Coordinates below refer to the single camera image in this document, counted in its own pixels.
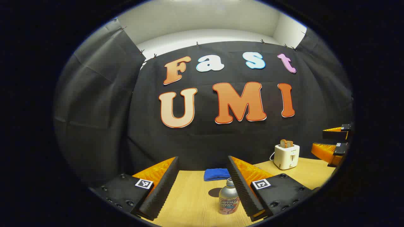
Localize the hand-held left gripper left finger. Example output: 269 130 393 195
90 156 180 221

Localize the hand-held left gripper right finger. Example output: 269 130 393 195
227 155 321 222

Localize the silver water bottle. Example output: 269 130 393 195
218 178 240 215

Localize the blue folded towel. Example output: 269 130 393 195
204 168 231 182

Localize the white toaster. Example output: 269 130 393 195
273 144 300 170

